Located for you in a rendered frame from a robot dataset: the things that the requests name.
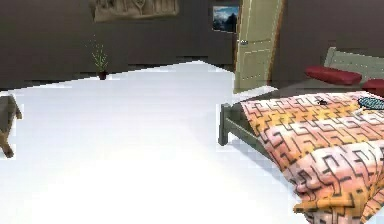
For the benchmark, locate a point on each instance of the pale green room door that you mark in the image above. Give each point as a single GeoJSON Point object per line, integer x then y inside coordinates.
{"type": "Point", "coordinates": [256, 46]}

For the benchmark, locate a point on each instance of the green potted house plant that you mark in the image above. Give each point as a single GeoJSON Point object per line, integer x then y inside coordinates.
{"type": "Point", "coordinates": [100, 61]}

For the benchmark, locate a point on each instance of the small black object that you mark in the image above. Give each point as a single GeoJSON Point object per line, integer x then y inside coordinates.
{"type": "Point", "coordinates": [322, 102]}

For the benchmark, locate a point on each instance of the beige framed wall picture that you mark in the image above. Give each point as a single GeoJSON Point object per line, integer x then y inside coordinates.
{"type": "Point", "coordinates": [135, 8]}

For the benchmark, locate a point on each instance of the teal patterned flat object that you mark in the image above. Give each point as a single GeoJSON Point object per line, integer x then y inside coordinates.
{"type": "Point", "coordinates": [372, 103]}

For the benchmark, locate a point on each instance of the blue mountain wall picture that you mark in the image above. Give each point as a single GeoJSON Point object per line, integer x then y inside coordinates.
{"type": "Point", "coordinates": [225, 18]}

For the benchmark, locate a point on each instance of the grey-green bed frame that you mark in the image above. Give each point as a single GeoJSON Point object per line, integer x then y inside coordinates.
{"type": "Point", "coordinates": [353, 62]}

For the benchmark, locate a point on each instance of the brown wooden chair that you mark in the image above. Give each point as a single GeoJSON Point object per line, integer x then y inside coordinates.
{"type": "Point", "coordinates": [6, 123]}

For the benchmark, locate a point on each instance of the red pillow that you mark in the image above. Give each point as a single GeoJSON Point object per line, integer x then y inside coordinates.
{"type": "Point", "coordinates": [332, 75]}
{"type": "Point", "coordinates": [376, 86]}

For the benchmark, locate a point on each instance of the orange pink patterned blanket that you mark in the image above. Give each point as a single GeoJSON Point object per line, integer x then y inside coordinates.
{"type": "Point", "coordinates": [326, 140]}

